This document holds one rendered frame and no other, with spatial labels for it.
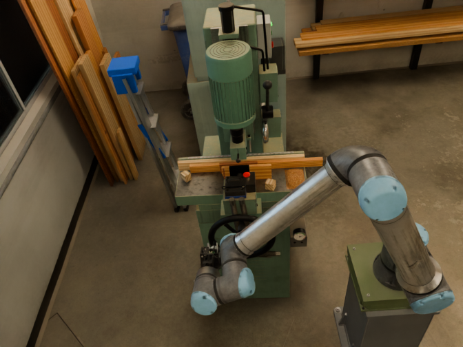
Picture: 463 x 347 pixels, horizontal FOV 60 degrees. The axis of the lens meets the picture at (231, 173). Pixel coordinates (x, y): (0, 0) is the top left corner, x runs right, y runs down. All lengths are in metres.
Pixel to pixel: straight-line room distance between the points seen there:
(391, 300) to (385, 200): 0.80
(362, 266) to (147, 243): 1.55
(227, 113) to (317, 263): 1.36
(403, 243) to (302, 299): 1.30
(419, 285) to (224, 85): 0.98
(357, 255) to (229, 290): 0.75
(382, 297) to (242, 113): 0.94
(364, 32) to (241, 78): 2.40
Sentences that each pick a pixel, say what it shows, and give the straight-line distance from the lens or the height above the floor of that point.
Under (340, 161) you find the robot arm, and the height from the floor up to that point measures 1.39.
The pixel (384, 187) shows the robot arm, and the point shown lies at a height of 1.43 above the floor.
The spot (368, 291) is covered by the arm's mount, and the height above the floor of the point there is 0.64.
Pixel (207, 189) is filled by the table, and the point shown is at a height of 0.90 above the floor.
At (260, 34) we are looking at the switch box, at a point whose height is 1.43.
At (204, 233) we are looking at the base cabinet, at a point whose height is 0.64.
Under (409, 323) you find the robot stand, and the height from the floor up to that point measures 0.43.
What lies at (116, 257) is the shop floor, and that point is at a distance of 2.87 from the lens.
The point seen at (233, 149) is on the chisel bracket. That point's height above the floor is 1.07.
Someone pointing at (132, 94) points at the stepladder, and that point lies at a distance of 2.40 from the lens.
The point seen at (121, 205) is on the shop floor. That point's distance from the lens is 3.19.
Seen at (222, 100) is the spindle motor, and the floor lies 1.33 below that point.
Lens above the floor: 2.17
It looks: 42 degrees down
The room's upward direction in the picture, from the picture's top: 8 degrees counter-clockwise
